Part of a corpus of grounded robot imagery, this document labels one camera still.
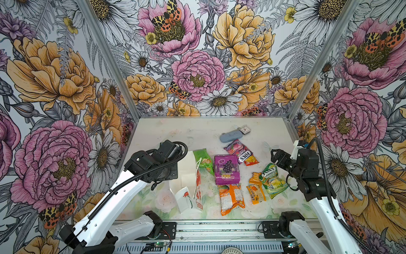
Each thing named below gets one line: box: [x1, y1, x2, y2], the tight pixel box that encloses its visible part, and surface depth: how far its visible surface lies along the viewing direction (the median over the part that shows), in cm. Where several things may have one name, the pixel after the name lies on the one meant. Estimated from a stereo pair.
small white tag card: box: [239, 126, 252, 134], surface depth 114 cm
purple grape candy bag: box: [214, 154, 241, 186], surface depth 91 cm
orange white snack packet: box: [218, 183, 246, 217], surface depth 83 cm
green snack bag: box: [192, 148, 215, 176], surface depth 94 cm
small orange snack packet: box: [246, 171, 267, 205], surface depth 88 cm
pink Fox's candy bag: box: [223, 139, 260, 167], surface depth 101 cm
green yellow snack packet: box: [259, 162, 290, 200], surface depth 88 cm
